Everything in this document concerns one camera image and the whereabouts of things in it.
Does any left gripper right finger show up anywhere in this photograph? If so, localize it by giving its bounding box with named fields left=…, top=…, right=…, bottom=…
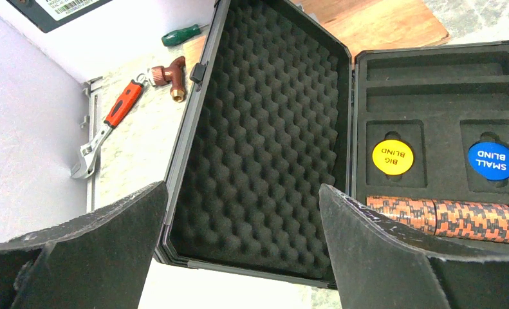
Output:
left=319, top=184, right=509, bottom=308

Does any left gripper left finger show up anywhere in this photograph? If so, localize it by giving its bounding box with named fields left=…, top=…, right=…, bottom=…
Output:
left=0, top=182, right=168, bottom=308

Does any orange big blind button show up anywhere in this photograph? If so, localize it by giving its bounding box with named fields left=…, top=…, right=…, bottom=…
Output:
left=371, top=139, right=414, bottom=176

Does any blue dealer button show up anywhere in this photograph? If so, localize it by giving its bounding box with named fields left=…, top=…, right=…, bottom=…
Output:
left=467, top=142, right=509, bottom=181

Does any black foam-lined poker case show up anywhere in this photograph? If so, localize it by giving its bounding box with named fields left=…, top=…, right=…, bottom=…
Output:
left=156, top=1, right=509, bottom=288

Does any wooden board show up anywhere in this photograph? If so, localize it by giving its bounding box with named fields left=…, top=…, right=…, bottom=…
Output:
left=181, top=0, right=450, bottom=65

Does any brown wooden-handled brass tool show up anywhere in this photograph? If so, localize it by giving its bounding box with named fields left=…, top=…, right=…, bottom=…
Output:
left=149, top=56, right=186, bottom=102

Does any green-handled screwdriver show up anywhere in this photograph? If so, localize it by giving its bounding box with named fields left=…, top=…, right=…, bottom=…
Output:
left=161, top=24, right=202, bottom=47

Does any grey rack network switch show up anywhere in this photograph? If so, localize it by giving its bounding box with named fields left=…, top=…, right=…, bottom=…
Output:
left=7, top=0, right=111, bottom=33

